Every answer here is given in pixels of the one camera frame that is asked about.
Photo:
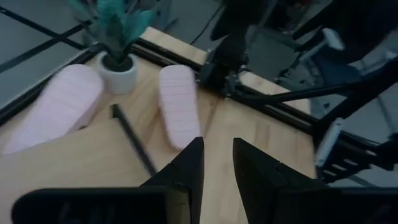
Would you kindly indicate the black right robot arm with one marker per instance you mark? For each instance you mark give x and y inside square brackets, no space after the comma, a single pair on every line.
[224,62]

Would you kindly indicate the pink foam slide sandal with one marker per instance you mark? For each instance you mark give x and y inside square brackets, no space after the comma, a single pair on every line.
[178,105]
[59,102]

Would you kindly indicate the snake plant in white pot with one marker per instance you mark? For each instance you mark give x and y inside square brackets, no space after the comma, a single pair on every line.
[119,79]

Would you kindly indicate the black office chair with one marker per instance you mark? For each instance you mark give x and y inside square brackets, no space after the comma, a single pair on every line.
[367,25]

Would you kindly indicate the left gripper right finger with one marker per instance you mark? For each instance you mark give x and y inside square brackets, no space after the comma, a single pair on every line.
[258,180]

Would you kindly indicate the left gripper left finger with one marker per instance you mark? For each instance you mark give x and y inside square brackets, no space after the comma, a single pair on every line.
[189,174]

